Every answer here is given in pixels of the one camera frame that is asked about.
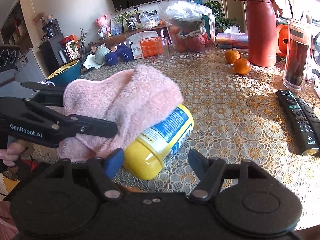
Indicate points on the blue dumbbell left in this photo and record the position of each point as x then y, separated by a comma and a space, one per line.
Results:
111, 58

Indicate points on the red water bottle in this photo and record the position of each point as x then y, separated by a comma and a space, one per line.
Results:
262, 31

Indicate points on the blue dumbbell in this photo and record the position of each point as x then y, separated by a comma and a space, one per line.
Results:
124, 52
111, 58

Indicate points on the teal bowl yellow rim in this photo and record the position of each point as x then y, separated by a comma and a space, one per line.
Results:
66, 74

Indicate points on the plastic bag of fruit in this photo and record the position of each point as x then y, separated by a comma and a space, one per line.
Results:
191, 26

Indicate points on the black tv remote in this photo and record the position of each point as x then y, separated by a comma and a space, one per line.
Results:
306, 140

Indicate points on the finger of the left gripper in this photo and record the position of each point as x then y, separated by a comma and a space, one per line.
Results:
78, 124
46, 94

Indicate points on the green potted tree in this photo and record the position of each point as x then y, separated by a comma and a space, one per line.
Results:
222, 23

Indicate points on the orange tangerine with stem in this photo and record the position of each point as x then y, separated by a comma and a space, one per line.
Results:
232, 55

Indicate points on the pink bear figurine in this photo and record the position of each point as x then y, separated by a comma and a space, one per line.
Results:
104, 28

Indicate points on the pink fluffy towel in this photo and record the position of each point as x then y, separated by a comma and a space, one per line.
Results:
135, 99

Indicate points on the yellow-capped vitamin bottle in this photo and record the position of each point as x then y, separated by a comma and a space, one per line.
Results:
157, 145

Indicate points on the wooden tv cabinet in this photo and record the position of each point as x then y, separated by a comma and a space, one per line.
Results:
120, 38

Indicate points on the blue dumbbell right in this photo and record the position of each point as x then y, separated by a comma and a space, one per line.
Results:
124, 52

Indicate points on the orange white tissue box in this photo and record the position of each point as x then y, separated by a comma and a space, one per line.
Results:
146, 44

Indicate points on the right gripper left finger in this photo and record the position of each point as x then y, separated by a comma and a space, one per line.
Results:
113, 163

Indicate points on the orange plastic stool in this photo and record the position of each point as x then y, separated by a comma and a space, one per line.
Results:
282, 39

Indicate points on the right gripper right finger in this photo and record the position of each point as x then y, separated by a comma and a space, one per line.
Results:
199, 163

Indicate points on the glass tea tumbler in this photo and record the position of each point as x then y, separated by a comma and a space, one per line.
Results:
298, 50

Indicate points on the person's left hand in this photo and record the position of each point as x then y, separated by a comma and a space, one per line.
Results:
12, 152

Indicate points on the clear drinking glass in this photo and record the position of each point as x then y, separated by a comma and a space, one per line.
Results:
164, 47

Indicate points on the orange tangerine front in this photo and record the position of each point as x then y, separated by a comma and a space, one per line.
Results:
242, 66

